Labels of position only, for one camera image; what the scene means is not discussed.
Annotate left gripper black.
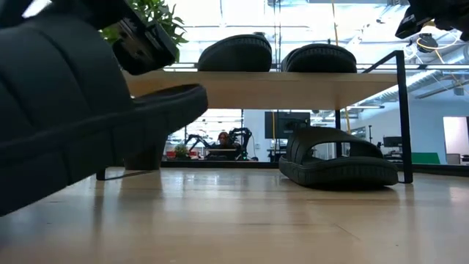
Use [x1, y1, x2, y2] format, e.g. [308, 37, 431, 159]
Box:
[0, 0, 179, 76]

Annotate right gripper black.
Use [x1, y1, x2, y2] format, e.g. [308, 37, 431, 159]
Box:
[394, 0, 469, 41]

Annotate black rubber slide sandal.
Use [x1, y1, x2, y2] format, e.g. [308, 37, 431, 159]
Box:
[278, 126, 399, 188]
[281, 43, 358, 73]
[197, 34, 273, 73]
[0, 14, 209, 217]

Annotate wooden shelf black metal legs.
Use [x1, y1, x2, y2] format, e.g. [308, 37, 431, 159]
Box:
[95, 50, 414, 184]

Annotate black round hanging device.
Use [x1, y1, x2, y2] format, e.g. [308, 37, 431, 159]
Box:
[417, 33, 439, 54]

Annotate green leafy plant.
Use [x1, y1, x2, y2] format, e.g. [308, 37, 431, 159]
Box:
[98, 0, 190, 63]

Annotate green panel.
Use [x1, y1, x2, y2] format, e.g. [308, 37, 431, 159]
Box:
[410, 152, 440, 165]

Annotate person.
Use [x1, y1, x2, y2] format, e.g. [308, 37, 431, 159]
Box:
[215, 131, 234, 147]

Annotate black background robot arms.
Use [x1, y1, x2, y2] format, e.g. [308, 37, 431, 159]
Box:
[185, 127, 254, 161]

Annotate black metal table frame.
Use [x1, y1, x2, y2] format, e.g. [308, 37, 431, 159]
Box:
[160, 160, 469, 177]

